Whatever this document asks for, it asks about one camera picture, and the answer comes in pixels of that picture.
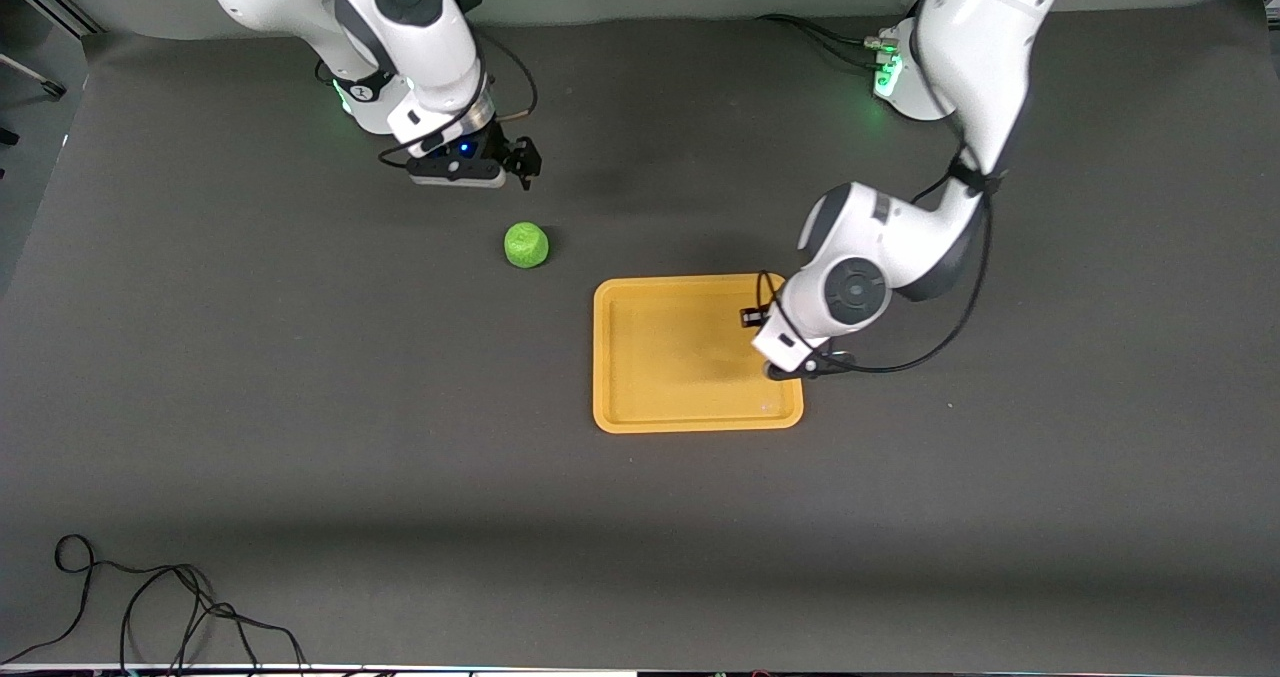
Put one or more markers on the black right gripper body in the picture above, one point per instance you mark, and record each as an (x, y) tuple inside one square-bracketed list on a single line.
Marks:
[(519, 156)]

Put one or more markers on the green apple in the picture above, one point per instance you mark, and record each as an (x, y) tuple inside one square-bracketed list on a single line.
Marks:
[(526, 245)]

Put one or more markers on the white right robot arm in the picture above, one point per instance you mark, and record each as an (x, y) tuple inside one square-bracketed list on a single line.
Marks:
[(420, 47)]

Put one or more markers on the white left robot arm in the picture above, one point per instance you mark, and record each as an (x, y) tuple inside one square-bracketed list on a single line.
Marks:
[(980, 47)]

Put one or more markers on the yellow plastic tray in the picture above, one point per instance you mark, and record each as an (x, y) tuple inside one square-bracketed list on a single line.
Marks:
[(680, 357)]

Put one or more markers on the grey metal rod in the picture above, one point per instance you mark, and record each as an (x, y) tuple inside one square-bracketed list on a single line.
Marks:
[(35, 75)]

